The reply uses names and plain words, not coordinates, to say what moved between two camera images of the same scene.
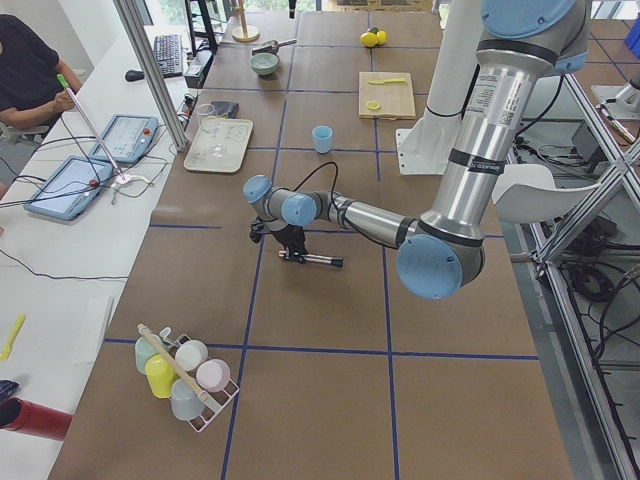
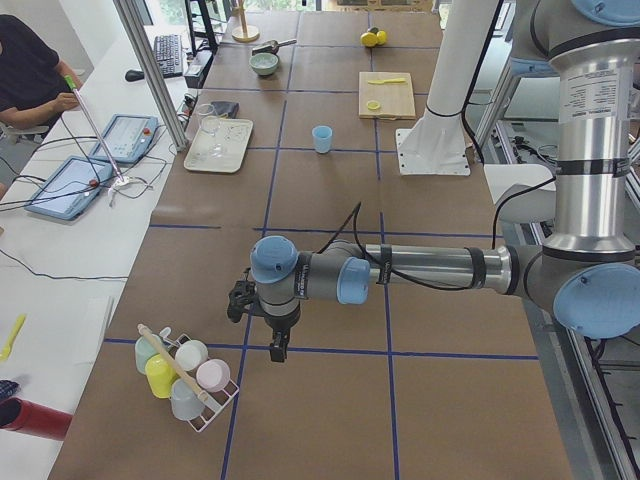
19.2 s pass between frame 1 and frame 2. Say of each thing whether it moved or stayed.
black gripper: moved
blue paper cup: stayed
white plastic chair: stayed
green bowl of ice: stayed
